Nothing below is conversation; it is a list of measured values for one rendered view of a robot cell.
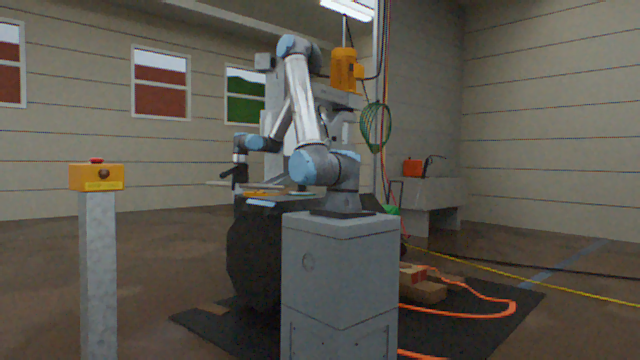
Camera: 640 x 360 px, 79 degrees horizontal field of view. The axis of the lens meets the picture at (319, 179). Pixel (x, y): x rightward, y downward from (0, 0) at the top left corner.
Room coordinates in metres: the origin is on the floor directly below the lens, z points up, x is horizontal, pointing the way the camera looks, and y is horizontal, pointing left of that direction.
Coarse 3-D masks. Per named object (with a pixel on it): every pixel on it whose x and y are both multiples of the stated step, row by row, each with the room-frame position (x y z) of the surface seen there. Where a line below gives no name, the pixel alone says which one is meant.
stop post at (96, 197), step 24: (72, 168) 1.14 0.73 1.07; (96, 168) 1.12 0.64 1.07; (120, 168) 1.17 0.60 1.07; (96, 192) 1.14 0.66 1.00; (96, 216) 1.14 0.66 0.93; (96, 240) 1.14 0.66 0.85; (96, 264) 1.14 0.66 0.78; (96, 288) 1.13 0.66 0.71; (96, 312) 1.13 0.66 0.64; (96, 336) 1.13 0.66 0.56
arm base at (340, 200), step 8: (328, 192) 1.75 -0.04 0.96; (336, 192) 1.72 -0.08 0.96; (344, 192) 1.72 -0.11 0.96; (352, 192) 1.73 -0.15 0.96; (328, 200) 1.73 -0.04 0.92; (336, 200) 1.71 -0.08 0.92; (344, 200) 1.71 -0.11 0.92; (352, 200) 1.72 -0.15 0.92; (328, 208) 1.72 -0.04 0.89; (336, 208) 1.70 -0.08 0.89; (344, 208) 1.69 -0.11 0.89; (352, 208) 1.71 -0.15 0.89; (360, 208) 1.75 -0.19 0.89
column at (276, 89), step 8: (280, 64) 3.68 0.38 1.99; (272, 72) 3.70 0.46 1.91; (280, 72) 3.68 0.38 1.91; (272, 80) 3.70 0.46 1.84; (280, 80) 3.68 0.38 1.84; (272, 88) 3.70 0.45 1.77; (280, 88) 3.68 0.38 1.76; (272, 96) 3.70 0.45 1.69; (280, 96) 3.68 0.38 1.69; (272, 104) 3.70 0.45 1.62; (280, 104) 3.68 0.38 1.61; (272, 160) 3.70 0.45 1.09; (280, 160) 3.68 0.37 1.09; (272, 168) 3.70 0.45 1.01; (280, 168) 3.68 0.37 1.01; (272, 176) 3.70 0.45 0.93
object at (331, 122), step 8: (320, 104) 3.01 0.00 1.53; (328, 112) 3.45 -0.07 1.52; (336, 112) 3.40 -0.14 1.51; (344, 112) 3.41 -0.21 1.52; (328, 120) 3.30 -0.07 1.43; (336, 120) 3.28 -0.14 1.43; (344, 120) 3.43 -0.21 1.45; (352, 120) 3.54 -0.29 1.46; (328, 128) 3.17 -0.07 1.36; (336, 128) 3.29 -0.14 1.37; (328, 136) 3.15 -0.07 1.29; (336, 136) 3.29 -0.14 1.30; (328, 144) 3.17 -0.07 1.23; (336, 144) 3.29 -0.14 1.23; (344, 144) 3.44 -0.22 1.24; (328, 152) 3.20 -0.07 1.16
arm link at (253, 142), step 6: (240, 138) 2.18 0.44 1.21; (246, 138) 2.11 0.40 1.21; (252, 138) 2.10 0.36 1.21; (258, 138) 2.12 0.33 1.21; (264, 138) 2.17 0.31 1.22; (240, 144) 2.16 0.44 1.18; (246, 144) 2.11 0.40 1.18; (252, 144) 2.10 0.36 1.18; (258, 144) 2.12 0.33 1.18; (264, 144) 2.15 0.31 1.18; (246, 150) 2.17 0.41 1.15; (252, 150) 2.12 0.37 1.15; (258, 150) 2.13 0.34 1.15; (264, 150) 2.17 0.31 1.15
